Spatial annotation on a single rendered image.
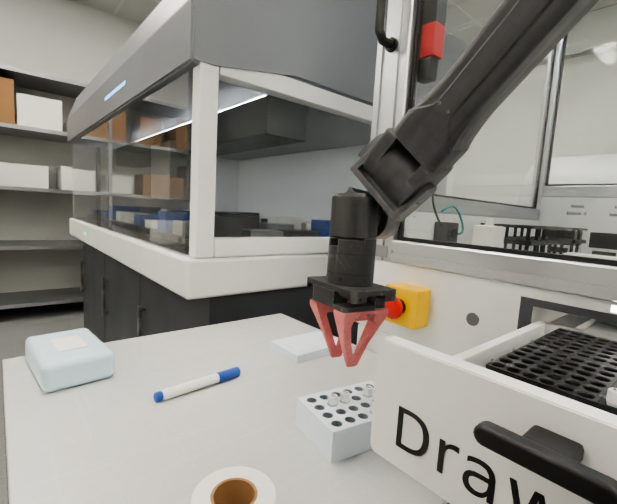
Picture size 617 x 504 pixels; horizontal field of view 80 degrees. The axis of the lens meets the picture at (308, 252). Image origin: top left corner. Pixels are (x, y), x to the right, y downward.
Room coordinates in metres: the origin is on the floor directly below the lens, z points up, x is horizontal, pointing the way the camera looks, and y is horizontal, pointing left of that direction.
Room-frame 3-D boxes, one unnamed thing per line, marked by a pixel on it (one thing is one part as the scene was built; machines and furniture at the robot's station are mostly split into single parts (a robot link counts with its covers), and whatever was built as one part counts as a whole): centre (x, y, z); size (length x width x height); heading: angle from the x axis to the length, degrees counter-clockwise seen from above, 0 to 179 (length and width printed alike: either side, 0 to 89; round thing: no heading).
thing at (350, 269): (0.45, -0.05, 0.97); 0.10 x 0.07 x 0.07; 30
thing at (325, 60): (1.98, 0.43, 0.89); 1.86 x 1.21 x 1.78; 40
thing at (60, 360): (0.57, 0.38, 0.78); 0.15 x 0.10 x 0.04; 45
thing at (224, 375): (0.54, 0.15, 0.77); 0.14 x 0.02 x 0.02; 135
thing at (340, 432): (0.45, -0.07, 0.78); 0.12 x 0.08 x 0.04; 120
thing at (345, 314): (0.44, -0.05, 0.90); 0.07 x 0.07 x 0.09; 30
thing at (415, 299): (0.67, -0.19, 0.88); 0.07 x 0.05 x 0.07; 40
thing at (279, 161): (1.95, 0.44, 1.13); 1.78 x 1.14 x 0.45; 40
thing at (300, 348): (0.72, -0.01, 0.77); 0.13 x 0.09 x 0.02; 131
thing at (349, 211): (0.45, -0.06, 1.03); 0.07 x 0.06 x 0.07; 150
